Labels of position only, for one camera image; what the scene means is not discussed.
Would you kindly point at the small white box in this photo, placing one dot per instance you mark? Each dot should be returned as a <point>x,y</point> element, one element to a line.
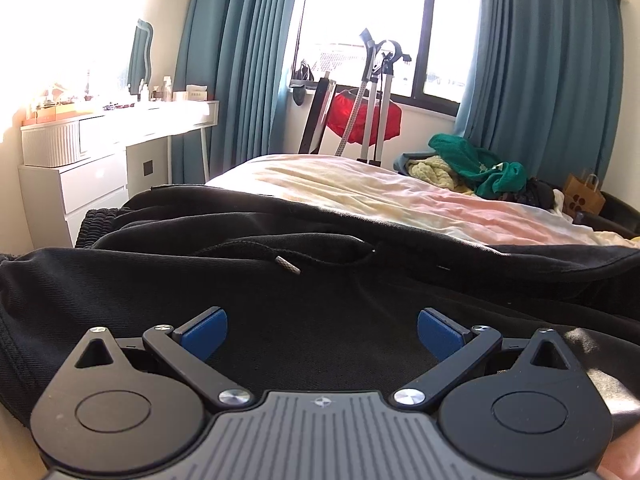
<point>197,94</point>

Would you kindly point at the black framed window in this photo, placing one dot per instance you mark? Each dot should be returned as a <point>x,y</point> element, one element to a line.
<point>370,15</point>

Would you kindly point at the white dressing table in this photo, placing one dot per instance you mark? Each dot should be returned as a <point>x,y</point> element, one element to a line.
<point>115,160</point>

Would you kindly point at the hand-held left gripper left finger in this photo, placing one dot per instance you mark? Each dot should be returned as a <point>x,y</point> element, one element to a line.
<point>202,332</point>

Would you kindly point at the green garment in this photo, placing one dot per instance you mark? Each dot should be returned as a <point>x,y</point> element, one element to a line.
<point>470,160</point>

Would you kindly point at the yellow knitted cloth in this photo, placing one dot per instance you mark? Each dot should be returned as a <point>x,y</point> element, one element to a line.
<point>432,170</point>

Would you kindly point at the black armchair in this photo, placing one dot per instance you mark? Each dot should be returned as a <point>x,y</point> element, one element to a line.
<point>617,215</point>

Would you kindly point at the orange boxes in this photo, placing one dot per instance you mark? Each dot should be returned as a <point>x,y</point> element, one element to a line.
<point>55,112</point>

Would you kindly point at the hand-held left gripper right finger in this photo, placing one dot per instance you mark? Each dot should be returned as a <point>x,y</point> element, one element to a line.
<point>442,332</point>

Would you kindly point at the teal curtain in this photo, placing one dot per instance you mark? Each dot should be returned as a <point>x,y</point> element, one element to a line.
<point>540,70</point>
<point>235,70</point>

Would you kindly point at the dark clothes pile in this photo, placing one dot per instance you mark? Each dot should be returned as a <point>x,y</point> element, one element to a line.
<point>540,192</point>

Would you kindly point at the silver garment steamer stand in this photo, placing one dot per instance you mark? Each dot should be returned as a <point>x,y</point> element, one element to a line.
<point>375,100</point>

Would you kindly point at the white ribbed storage box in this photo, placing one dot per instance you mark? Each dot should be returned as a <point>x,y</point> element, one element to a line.
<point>50,142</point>

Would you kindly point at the white bottle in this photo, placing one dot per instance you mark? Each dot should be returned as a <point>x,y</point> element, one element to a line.
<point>167,89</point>

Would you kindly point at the brown paper bag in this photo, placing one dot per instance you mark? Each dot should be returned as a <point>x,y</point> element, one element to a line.
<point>582,195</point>

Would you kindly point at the teal framed mirror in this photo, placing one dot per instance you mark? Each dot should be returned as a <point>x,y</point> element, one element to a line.
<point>140,55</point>

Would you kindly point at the red cloth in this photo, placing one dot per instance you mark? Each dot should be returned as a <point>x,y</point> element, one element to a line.
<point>352,115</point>

